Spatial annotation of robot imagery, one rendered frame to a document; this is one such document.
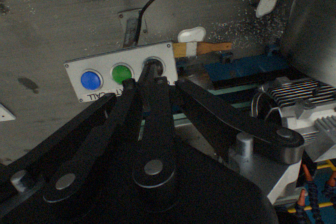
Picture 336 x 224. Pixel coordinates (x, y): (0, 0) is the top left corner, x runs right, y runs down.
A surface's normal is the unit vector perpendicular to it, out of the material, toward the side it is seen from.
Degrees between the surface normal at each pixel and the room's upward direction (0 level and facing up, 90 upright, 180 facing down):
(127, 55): 22
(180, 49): 1
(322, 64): 66
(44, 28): 0
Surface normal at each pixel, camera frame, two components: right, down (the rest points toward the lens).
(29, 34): 0.11, 0.70
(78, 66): 0.04, 0.39
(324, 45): -0.88, 0.42
